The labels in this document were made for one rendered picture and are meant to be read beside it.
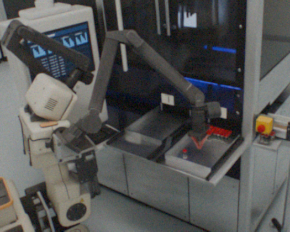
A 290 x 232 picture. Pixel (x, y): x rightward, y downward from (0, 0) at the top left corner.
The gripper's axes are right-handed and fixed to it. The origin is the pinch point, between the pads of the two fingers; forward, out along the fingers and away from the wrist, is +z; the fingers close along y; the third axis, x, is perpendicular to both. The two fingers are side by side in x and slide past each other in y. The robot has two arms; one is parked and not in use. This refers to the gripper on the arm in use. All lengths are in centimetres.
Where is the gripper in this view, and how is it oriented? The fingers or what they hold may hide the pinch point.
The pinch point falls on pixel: (199, 147)
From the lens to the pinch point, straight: 168.4
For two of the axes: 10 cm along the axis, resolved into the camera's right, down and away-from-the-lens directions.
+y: 5.4, -4.1, 7.3
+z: 0.6, 8.9, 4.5
